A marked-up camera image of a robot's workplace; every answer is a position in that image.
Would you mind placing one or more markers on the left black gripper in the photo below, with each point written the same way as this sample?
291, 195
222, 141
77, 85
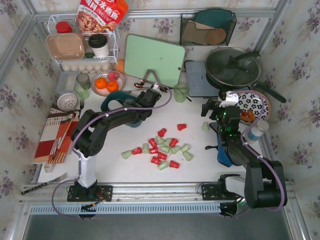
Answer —
155, 91

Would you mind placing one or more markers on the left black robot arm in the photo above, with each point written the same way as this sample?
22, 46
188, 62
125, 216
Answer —
90, 133

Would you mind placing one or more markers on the beige food container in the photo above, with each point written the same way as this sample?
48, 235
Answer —
66, 46

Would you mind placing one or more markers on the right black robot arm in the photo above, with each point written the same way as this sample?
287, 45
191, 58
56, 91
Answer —
264, 183

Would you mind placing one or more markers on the green capsule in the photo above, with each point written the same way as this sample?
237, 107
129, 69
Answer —
126, 154
188, 156
163, 165
205, 126

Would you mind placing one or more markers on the striped orange cloth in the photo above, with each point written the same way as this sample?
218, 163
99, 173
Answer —
56, 140

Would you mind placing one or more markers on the teal storage basket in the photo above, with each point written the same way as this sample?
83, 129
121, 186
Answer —
117, 100

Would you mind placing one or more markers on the small white colander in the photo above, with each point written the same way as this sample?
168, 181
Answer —
67, 102

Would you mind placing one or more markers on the white bottle silver cap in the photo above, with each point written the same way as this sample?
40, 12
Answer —
257, 131

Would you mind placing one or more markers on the green glass cup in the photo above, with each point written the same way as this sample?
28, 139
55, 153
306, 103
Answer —
181, 91

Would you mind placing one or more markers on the egg tray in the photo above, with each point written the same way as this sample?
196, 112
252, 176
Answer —
91, 68

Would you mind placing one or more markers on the black frying pan with lid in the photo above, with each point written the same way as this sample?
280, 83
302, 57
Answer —
231, 68

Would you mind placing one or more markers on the green tinted glass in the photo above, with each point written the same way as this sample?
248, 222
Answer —
82, 85

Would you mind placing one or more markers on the red lid jar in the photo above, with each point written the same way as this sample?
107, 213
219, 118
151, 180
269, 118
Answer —
63, 27

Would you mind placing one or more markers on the blue floral plate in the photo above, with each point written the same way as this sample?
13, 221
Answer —
252, 104

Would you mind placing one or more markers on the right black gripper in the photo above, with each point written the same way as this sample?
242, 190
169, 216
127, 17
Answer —
210, 107

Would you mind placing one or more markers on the green capsule bottom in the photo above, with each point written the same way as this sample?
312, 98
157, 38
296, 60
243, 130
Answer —
163, 165

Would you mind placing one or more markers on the mint green cutting board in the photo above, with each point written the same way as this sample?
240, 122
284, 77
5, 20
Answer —
144, 53

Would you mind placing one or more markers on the red snack bag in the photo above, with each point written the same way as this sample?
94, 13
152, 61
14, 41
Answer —
100, 16

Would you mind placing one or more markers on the fruit bowl plate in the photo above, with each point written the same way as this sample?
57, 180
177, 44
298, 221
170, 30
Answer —
107, 82

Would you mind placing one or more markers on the black mesh organizer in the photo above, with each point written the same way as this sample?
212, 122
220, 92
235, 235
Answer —
209, 27

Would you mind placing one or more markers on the white wire rack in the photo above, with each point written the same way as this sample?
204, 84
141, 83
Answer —
113, 38

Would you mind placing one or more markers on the red capsule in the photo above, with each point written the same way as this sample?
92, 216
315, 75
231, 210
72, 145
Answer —
181, 126
155, 160
136, 151
174, 164
162, 132

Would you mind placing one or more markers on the white cup black lid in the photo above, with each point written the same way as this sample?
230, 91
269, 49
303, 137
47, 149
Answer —
99, 44

